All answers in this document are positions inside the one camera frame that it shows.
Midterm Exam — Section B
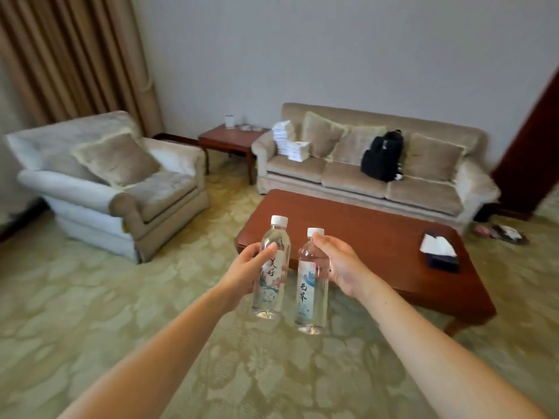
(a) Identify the beige sofa cushion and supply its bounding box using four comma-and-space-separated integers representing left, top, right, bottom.
403, 133, 467, 183
330, 125, 388, 166
300, 111, 346, 159

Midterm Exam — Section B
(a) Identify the brown curtain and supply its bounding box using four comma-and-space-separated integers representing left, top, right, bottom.
0, 0, 166, 138

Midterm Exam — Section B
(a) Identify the dark tissue box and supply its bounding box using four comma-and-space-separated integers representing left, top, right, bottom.
419, 231, 460, 274

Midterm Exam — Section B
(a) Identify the clear water bottle blue label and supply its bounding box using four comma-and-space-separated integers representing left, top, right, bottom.
295, 228, 330, 335

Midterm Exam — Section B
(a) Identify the tall stack of white towels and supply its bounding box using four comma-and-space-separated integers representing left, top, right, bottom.
272, 120, 297, 157

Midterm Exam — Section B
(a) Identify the beige armchair cushion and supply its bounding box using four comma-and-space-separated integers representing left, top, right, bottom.
70, 128, 162, 189

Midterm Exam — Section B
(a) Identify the person's right forearm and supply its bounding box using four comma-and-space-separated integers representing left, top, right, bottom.
355, 275, 549, 419

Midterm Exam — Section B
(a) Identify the dark wooden door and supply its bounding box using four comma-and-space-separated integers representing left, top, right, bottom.
490, 67, 559, 221

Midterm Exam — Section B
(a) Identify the clear water bottle pink label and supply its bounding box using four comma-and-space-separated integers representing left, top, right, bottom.
252, 215, 291, 320

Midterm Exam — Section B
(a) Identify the person's left forearm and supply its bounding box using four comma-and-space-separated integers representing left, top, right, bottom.
57, 285, 245, 419

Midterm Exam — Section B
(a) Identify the short stack of white towels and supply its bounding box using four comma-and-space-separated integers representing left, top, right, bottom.
287, 141, 311, 163

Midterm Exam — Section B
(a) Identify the brown wooden coffee table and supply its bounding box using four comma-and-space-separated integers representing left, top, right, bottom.
234, 189, 498, 337

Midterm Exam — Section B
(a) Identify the person's right hand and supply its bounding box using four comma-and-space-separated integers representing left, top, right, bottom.
312, 233, 385, 300

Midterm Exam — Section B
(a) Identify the beige armchair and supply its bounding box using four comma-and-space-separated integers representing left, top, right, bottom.
4, 111, 210, 264

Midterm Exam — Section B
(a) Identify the person's left hand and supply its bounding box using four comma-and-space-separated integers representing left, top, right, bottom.
217, 242, 288, 313

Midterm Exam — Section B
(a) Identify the black backpack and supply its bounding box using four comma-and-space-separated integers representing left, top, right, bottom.
361, 130, 404, 183

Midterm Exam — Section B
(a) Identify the pair of slippers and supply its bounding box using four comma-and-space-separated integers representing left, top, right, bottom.
474, 224, 529, 246

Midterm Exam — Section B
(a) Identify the brown wooden side table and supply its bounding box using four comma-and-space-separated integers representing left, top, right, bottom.
198, 123, 271, 185

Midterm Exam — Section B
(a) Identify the beige three-seat sofa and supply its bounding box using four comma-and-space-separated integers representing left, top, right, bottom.
252, 103, 501, 235

